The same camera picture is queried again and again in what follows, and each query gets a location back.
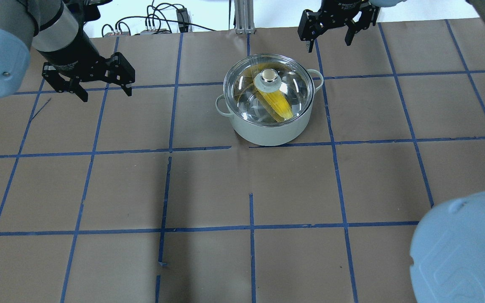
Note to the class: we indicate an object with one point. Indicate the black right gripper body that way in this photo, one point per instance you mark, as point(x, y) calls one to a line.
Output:
point(338, 8)

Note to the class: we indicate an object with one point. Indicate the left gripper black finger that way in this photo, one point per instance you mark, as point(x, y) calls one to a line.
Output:
point(117, 70)
point(60, 85)

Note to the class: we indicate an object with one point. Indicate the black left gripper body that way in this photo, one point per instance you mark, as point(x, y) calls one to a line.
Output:
point(70, 50)

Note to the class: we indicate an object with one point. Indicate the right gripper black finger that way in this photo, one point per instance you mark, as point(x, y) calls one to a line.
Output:
point(310, 27)
point(364, 14)

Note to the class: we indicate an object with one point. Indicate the glass pot lid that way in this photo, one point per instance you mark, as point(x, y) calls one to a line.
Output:
point(299, 85)

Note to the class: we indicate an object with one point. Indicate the yellow corn cob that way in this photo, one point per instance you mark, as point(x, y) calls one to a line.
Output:
point(267, 83)

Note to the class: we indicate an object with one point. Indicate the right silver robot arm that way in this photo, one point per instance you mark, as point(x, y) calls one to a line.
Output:
point(448, 245)

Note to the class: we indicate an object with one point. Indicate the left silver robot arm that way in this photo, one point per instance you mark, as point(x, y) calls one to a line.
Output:
point(54, 28)

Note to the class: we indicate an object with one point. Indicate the black power adapter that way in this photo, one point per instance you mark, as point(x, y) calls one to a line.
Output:
point(183, 20)

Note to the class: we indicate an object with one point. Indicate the aluminium frame post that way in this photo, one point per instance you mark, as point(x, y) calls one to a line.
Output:
point(244, 17)

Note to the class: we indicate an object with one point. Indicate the steel pot with green handles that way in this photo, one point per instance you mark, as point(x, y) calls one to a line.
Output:
point(264, 136)

